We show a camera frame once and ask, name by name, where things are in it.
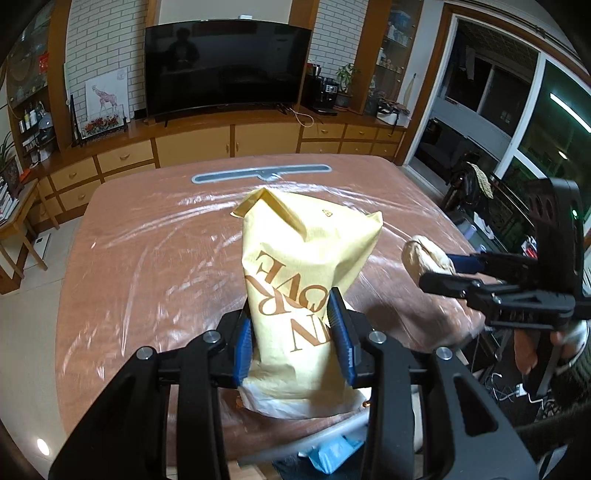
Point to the grey plastic bar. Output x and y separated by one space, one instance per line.
258 173

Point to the yellowish cloth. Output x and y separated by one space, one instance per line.
484 182

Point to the glass display cabinet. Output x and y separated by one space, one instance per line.
32 87
392 50

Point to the black coffee machine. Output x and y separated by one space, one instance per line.
328 94

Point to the potted green plant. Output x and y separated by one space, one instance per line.
346 85

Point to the wooden sideboard cabinet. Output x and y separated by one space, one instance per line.
194 143

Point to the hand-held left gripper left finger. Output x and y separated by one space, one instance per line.
242 355

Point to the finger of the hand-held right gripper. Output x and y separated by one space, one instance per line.
466 263
461 286

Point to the black kitchen appliance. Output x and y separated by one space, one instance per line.
311 87

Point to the giraffe picture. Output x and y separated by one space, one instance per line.
107 92

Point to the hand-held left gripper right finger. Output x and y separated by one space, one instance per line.
344 341

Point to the red flower picture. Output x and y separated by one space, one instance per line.
101 125

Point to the white power strip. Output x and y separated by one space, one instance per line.
521 390

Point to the blue plastic bag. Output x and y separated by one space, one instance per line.
332 454

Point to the yellow paper bag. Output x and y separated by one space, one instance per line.
300 286

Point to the wooden side table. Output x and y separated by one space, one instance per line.
21 226

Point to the person's right hand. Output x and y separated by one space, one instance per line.
525 350

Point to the stack of books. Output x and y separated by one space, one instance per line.
8 203

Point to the glass balcony door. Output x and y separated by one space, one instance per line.
508 106

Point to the dark chair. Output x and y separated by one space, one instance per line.
461 194

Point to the long-leaf potted plant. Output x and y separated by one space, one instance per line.
5 154

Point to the black flat television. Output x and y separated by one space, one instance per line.
226 69

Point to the bread roll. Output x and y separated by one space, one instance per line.
425 258

